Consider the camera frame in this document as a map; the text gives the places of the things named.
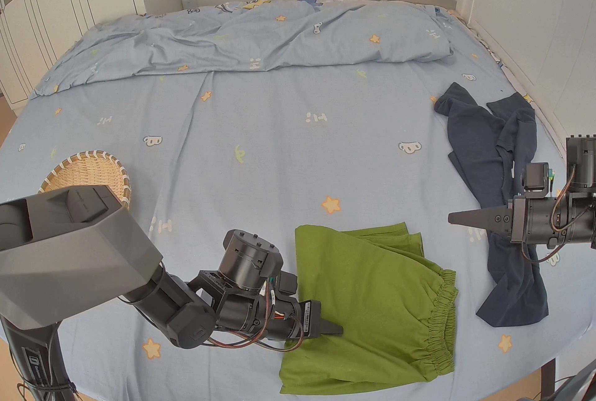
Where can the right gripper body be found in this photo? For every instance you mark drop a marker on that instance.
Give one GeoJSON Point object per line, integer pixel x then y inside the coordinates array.
{"type": "Point", "coordinates": [540, 220]}

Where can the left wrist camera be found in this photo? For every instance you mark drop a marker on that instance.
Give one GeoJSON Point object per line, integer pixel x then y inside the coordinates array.
{"type": "Point", "coordinates": [286, 283]}

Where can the dark blue garment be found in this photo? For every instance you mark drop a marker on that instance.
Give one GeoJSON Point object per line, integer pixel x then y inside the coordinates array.
{"type": "Point", "coordinates": [475, 143]}

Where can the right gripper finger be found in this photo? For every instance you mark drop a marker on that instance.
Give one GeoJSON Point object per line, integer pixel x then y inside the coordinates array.
{"type": "Point", "coordinates": [489, 218]}

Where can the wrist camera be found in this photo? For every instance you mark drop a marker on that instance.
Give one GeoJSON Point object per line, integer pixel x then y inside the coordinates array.
{"type": "Point", "coordinates": [535, 178]}
{"type": "Point", "coordinates": [286, 283]}

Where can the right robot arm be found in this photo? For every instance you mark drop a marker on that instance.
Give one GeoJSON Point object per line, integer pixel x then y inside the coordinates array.
{"type": "Point", "coordinates": [582, 166]}

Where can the green shorts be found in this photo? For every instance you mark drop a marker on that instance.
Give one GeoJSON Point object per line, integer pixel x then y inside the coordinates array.
{"type": "Point", "coordinates": [382, 320]}

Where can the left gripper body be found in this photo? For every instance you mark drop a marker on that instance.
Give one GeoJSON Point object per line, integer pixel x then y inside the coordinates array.
{"type": "Point", "coordinates": [279, 320]}

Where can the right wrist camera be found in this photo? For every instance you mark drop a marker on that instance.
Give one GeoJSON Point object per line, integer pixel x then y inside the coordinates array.
{"type": "Point", "coordinates": [535, 178]}

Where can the pale blue quilt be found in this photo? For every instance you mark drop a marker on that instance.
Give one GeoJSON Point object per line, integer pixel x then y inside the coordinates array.
{"type": "Point", "coordinates": [279, 40]}

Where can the round woven basket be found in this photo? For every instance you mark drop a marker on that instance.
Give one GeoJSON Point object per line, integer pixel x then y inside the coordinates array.
{"type": "Point", "coordinates": [93, 175]}

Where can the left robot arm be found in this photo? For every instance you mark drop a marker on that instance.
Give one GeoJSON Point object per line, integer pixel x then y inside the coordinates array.
{"type": "Point", "coordinates": [79, 259]}

